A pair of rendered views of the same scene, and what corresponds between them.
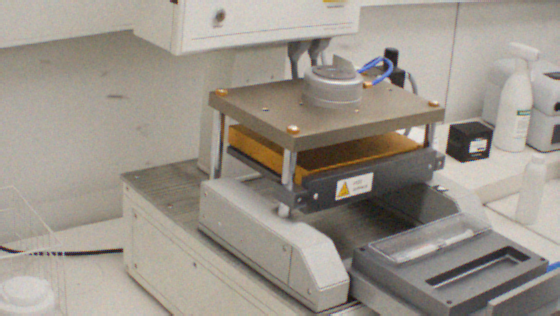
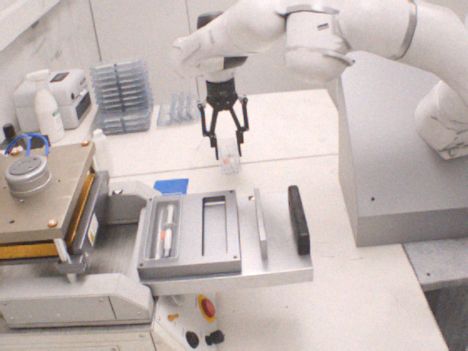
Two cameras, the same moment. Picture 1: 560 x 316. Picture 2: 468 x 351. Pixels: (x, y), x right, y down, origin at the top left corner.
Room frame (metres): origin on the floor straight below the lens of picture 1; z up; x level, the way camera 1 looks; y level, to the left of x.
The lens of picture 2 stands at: (0.41, 0.26, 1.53)
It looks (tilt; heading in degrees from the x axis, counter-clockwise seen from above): 32 degrees down; 312
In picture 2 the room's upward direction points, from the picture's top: 7 degrees counter-clockwise
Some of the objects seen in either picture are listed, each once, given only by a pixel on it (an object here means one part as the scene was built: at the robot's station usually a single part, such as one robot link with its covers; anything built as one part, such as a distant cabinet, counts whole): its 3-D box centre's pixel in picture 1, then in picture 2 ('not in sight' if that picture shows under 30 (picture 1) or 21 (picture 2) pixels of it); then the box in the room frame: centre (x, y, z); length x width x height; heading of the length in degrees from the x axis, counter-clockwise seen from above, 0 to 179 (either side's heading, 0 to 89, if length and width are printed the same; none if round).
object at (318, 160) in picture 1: (333, 128); (39, 202); (1.16, -0.06, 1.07); 0.22 x 0.17 x 0.10; 130
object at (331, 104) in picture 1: (325, 107); (22, 191); (1.19, -0.05, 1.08); 0.31 x 0.24 x 0.13; 130
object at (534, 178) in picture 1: (532, 188); (102, 152); (1.60, -0.51, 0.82); 0.05 x 0.05 x 0.14
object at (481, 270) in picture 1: (454, 263); (190, 231); (0.95, -0.22, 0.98); 0.20 x 0.17 x 0.03; 130
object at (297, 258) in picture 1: (270, 241); (74, 301); (1.01, 0.00, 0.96); 0.25 x 0.05 x 0.07; 40
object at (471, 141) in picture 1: (469, 141); (38, 150); (1.81, -0.41, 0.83); 0.09 x 0.06 x 0.07; 122
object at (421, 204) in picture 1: (425, 198); (104, 204); (1.18, -0.21, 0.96); 0.26 x 0.05 x 0.07; 40
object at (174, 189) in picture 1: (301, 213); (44, 267); (1.18, -0.04, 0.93); 0.46 x 0.35 x 0.01; 40
